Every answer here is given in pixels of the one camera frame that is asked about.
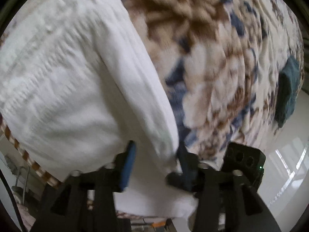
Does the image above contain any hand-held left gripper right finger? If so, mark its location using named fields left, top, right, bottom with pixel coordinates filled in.
left=177, top=145, right=282, bottom=232

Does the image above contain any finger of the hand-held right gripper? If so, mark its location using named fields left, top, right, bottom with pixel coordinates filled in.
left=165, top=171, right=185, bottom=190

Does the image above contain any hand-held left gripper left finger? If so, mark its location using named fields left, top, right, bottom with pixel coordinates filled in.
left=30, top=141, right=137, bottom=232

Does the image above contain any white towel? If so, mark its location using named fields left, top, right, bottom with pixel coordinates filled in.
left=0, top=0, right=201, bottom=225

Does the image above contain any teal cloth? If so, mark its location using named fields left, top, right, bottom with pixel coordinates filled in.
left=274, top=55, right=301, bottom=128

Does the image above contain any floral printed blanket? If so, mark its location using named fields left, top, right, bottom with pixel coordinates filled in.
left=0, top=0, right=305, bottom=223

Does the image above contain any black cable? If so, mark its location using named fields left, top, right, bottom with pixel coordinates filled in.
left=0, top=169, right=26, bottom=232

